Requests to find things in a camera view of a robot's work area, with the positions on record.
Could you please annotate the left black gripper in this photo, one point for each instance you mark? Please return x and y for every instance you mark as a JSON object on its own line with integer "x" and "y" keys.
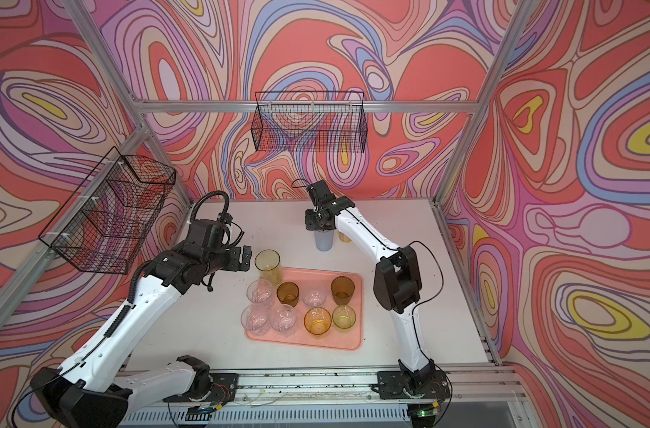
{"x": 236, "y": 263}

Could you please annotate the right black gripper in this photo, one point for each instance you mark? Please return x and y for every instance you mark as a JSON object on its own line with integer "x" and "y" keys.
{"x": 311, "y": 224}

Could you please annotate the tall blue cup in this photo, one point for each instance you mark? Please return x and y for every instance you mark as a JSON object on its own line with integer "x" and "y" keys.
{"x": 324, "y": 239}

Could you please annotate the tall yellow-green cup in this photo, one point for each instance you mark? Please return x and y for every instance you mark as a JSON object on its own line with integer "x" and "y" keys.
{"x": 268, "y": 263}

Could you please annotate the clear short glass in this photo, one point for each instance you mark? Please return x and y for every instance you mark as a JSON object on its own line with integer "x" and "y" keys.
{"x": 315, "y": 297}
{"x": 261, "y": 291}
{"x": 255, "y": 319}
{"x": 283, "y": 319}

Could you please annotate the tall orange cup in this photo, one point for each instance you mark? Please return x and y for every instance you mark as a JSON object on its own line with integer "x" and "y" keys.
{"x": 344, "y": 238}

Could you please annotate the olive brown short cup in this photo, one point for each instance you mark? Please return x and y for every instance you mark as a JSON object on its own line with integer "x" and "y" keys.
{"x": 342, "y": 289}

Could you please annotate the amber cup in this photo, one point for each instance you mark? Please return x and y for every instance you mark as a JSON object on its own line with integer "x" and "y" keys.
{"x": 317, "y": 321}

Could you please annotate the green short cup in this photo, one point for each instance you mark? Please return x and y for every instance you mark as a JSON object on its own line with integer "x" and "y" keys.
{"x": 344, "y": 318}

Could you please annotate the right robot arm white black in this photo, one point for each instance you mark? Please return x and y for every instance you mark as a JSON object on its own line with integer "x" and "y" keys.
{"x": 397, "y": 278}

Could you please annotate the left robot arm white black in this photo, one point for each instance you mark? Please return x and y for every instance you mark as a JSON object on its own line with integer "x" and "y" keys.
{"x": 85, "y": 390}

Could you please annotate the pink plastic tray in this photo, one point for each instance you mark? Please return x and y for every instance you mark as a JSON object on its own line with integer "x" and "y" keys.
{"x": 307, "y": 279}

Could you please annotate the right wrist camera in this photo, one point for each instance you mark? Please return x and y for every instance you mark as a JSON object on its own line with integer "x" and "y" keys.
{"x": 320, "y": 194}

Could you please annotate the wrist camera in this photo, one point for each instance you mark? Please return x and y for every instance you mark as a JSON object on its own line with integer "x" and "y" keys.
{"x": 320, "y": 194}
{"x": 225, "y": 218}

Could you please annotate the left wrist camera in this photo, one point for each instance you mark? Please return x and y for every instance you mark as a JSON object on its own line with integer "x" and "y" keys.
{"x": 225, "y": 218}

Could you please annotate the black wire basket back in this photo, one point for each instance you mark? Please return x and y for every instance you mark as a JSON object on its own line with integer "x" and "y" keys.
{"x": 305, "y": 121}

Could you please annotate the black wire basket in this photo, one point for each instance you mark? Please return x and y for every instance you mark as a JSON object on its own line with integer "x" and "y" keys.
{"x": 305, "y": 121}
{"x": 113, "y": 217}

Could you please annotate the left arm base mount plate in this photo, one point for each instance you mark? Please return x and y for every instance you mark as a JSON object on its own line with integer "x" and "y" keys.
{"x": 221, "y": 388}

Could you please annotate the black wire basket left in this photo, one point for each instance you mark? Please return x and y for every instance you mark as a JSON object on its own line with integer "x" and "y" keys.
{"x": 113, "y": 217}

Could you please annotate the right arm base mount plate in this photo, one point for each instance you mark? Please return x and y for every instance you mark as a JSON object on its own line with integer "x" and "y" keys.
{"x": 396, "y": 385}

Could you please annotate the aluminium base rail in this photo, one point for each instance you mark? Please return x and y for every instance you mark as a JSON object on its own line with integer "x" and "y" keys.
{"x": 356, "y": 386}

